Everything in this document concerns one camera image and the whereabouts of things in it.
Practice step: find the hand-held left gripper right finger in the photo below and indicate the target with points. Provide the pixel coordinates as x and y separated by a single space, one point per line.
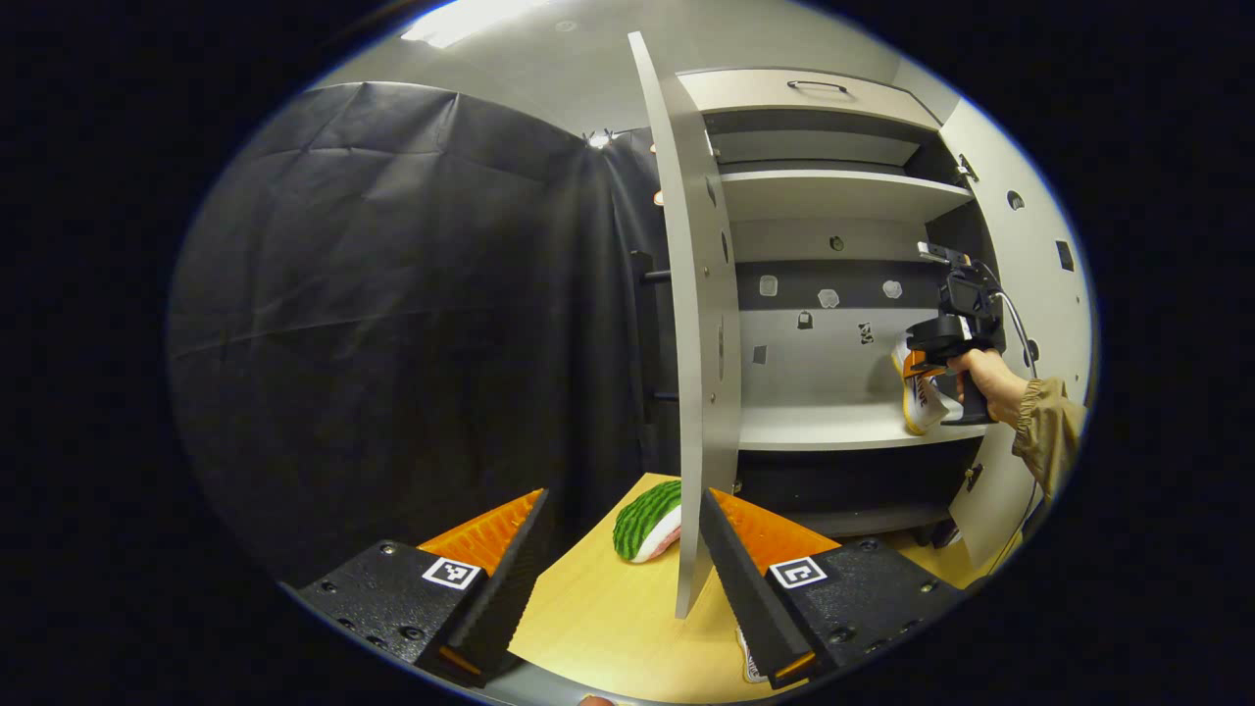
745 588

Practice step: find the black backdrop cloth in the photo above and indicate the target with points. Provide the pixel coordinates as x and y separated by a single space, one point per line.
392 343

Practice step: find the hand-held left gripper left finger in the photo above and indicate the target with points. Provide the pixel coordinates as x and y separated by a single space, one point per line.
505 588

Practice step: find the white cabinet shelf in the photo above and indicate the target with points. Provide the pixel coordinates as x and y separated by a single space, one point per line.
824 427
833 191

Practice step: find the toy watermelon slice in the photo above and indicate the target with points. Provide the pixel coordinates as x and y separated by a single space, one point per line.
647 515

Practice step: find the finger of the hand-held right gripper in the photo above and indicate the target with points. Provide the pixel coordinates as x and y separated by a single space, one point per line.
917 371

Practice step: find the white striped shoe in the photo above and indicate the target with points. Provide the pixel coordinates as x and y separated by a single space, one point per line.
750 662
927 417

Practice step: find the white cabinet drawer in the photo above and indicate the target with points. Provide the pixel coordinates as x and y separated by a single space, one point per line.
745 93

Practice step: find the white shoe cabinet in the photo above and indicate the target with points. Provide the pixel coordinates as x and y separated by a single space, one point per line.
833 480

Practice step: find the white cabinet door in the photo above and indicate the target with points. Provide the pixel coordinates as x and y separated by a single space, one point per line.
696 343
1039 294

